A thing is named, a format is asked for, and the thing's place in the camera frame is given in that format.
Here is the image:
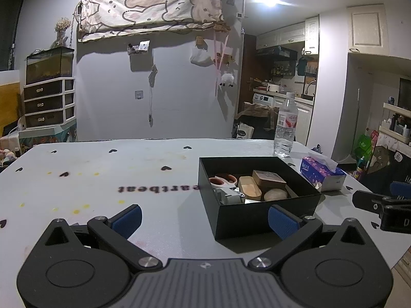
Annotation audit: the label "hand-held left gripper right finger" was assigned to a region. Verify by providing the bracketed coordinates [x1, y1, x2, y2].
[248, 205, 370, 270]

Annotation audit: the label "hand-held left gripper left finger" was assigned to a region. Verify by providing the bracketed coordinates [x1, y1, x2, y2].
[42, 204, 163, 270]

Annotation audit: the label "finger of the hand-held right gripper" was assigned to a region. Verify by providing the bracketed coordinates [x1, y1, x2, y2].
[352, 190, 389, 214]
[390, 181, 411, 197]

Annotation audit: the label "smooth beige stone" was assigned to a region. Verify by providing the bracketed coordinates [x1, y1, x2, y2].
[263, 188, 288, 201]

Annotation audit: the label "black cardboard box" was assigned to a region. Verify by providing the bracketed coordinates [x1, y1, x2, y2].
[198, 157, 322, 240]

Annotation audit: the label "brown rectangular case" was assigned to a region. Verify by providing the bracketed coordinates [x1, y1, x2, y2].
[252, 170, 287, 190]

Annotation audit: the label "oval wooden block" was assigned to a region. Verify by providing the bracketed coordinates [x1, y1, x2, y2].
[238, 176, 262, 199]

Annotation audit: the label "grey-green small box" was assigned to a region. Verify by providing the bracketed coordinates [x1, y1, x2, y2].
[213, 186, 245, 205]

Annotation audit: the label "orange and white scissors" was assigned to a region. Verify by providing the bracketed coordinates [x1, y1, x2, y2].
[209, 174, 239, 189]

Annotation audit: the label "dark printed cloth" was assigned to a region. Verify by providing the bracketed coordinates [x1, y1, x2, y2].
[366, 144, 411, 193]

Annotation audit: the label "spray can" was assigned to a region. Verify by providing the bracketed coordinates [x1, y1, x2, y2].
[355, 156, 367, 180]

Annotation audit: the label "purple floral tissue box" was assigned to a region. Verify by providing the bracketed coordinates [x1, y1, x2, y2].
[301, 152, 347, 192]

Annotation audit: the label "shelf with cosmetics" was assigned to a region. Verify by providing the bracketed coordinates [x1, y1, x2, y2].
[379, 103, 411, 145]

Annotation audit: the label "clear water bottle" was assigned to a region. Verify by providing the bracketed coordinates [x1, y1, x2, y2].
[274, 92, 299, 158]

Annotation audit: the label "white bag with black face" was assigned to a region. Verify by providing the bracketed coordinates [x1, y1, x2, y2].
[237, 122, 255, 139]

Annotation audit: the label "white lower kitchen cabinet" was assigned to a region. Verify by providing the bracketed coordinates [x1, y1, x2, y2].
[294, 98, 313, 145]

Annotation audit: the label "chair with brown cloth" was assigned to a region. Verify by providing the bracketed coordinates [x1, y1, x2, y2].
[236, 102, 278, 140]

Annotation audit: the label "teal printed cabinet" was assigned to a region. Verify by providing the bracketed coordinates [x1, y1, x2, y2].
[18, 122, 78, 153]

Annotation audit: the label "washing machine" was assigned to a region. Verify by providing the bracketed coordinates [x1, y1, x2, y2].
[253, 93, 275, 106]

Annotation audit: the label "pile of plush toys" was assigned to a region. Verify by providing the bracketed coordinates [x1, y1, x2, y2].
[0, 148, 20, 167]

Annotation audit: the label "white and brown drawer unit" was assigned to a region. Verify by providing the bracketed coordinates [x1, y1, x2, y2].
[23, 77, 76, 130]

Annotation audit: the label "white plush sheep toy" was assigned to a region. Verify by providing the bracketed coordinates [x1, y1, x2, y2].
[219, 73, 235, 89]

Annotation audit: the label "glass fish tank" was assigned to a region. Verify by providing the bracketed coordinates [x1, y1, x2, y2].
[26, 47, 75, 84]

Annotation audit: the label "pink ribbon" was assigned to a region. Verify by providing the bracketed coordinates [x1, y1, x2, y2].
[213, 32, 230, 97]

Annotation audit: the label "white upper kitchen cabinets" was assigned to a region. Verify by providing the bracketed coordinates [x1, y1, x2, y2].
[256, 16, 320, 55]

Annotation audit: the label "dried flower bunch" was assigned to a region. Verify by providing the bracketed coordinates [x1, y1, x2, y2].
[54, 17, 72, 47]

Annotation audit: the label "printed blanket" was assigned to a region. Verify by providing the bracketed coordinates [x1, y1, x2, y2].
[77, 0, 225, 43]

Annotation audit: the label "dark window curtain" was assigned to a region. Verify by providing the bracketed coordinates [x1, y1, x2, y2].
[0, 0, 26, 71]

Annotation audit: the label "hanging white cord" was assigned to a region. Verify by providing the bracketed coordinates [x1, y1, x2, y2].
[148, 64, 158, 126]

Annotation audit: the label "white tall wall cabinet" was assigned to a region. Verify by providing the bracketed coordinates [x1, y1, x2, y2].
[347, 4, 390, 55]

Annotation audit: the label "clear plastic wall holder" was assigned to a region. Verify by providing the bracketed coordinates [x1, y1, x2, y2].
[127, 40, 151, 56]

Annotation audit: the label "white bag on wall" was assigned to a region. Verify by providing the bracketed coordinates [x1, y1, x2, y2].
[189, 47, 212, 66]

